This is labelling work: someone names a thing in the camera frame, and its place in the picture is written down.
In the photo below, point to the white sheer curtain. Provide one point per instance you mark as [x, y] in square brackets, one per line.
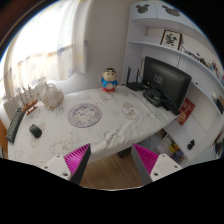
[52, 45]

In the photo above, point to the white wall shelf unit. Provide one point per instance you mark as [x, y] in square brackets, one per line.
[153, 50]

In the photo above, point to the white patterned tablecloth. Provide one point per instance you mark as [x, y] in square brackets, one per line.
[127, 118]

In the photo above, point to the black computer mouse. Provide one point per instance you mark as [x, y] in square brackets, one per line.
[35, 131]

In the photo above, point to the black wifi router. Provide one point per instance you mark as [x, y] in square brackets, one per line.
[135, 86]

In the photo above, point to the cartoon boy figurine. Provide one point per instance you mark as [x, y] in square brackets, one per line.
[109, 80]

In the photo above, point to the black keyboard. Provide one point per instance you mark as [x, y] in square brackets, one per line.
[14, 125]

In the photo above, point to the black set-top box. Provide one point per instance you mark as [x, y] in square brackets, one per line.
[153, 96]

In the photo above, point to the framed picture on shelf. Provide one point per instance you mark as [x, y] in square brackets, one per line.
[171, 39]

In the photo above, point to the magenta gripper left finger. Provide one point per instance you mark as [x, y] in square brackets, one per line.
[70, 167]

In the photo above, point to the red book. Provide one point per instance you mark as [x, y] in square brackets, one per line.
[185, 111]

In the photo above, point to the wooden ship model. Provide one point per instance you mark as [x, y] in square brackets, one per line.
[29, 100]

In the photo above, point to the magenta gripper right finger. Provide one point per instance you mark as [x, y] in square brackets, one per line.
[152, 167]

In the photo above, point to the black computer monitor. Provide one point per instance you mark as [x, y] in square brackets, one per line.
[171, 82]

